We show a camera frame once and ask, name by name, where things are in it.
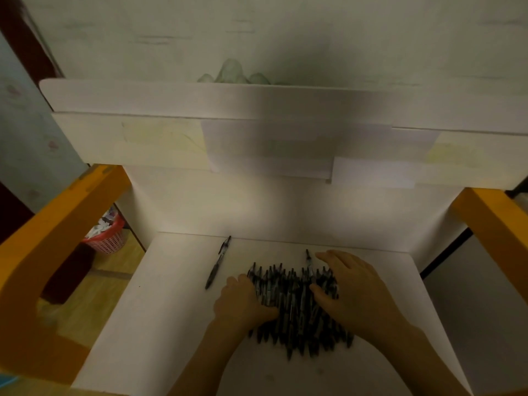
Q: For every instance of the large white paper sheet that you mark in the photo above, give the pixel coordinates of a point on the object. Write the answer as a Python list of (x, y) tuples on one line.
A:
[(268, 144)]

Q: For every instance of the dark brown door frame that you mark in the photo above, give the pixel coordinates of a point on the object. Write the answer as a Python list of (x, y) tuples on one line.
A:
[(12, 214)]

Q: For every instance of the person's right forearm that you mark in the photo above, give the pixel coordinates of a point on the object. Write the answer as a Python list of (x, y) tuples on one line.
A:
[(420, 367)]

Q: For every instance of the person's left hand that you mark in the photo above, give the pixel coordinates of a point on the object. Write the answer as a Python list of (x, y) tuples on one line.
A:
[(241, 303)]

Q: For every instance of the small white paper strip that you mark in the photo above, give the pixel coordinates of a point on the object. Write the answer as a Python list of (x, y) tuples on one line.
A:
[(371, 173)]

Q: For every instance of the black gel pen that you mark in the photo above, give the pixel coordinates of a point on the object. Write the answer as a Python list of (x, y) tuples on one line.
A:
[(218, 263)]

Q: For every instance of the person's right hand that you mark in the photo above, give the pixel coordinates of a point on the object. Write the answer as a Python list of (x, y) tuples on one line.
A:
[(359, 296)]

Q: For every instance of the red plastic basket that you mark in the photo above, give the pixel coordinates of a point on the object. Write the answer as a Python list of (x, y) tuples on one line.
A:
[(109, 241)]

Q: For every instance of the dark brown corner trim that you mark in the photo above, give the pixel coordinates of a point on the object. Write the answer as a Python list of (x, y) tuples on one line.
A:
[(20, 45)]

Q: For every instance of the blue plastic basin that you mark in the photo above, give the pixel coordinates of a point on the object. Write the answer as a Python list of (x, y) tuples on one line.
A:
[(6, 381)]

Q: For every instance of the person's left forearm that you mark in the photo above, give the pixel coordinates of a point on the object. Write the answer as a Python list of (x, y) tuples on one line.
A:
[(202, 362)]

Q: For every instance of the crumpled white paper trash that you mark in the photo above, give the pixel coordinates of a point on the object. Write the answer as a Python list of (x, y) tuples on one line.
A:
[(99, 228)]

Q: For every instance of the pile of black pens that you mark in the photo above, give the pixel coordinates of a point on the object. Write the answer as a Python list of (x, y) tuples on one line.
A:
[(293, 309)]

